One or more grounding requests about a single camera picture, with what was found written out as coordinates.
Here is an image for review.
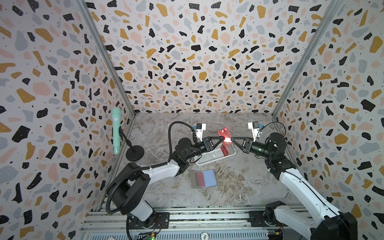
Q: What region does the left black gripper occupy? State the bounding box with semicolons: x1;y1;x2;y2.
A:
185;138;225;163

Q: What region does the white plastic mesh basket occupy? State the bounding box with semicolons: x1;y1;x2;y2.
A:
191;144;234;166

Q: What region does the red credit card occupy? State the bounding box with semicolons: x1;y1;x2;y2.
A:
218;127;232;147
194;172;205;188

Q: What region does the stack of red cards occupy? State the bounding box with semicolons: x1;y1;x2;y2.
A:
221;144;236;157

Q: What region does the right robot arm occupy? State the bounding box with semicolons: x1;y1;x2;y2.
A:
231;133;358;240

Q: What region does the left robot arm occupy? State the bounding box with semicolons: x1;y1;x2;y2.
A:
105;137;225;228

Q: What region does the black microphone stand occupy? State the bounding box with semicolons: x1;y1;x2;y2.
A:
119;127;145;162

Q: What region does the mint green microphone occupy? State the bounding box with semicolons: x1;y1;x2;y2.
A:
112;108;122;155

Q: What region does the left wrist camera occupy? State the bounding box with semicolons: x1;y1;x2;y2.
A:
193;123;206;141

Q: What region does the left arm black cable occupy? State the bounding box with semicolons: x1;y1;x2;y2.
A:
104;120;196;215

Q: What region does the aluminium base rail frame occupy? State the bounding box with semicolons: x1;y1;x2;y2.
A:
78;205;306;240

